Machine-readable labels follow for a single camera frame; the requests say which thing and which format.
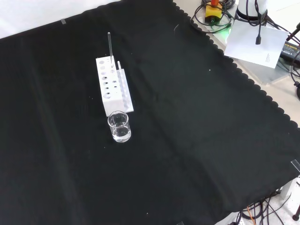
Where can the yellow stop button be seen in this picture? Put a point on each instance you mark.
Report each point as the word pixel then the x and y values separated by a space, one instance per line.
pixel 213 10

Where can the small clear glass beaker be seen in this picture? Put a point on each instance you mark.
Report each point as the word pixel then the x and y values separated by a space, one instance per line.
pixel 119 127

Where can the white test tube rack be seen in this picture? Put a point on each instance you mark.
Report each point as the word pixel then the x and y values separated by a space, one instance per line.
pixel 112 86

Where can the black power adapter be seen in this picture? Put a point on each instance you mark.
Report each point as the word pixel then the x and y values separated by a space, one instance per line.
pixel 290 50

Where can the clear glass rod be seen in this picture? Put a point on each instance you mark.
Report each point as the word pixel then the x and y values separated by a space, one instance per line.
pixel 110 47

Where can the grey base plate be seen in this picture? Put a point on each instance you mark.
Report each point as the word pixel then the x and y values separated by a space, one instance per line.
pixel 264 70

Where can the white paper sheet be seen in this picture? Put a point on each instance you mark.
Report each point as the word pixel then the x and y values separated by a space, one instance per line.
pixel 255 44

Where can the black bench cloth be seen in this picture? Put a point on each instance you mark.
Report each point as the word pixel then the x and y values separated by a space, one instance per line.
pixel 187 131

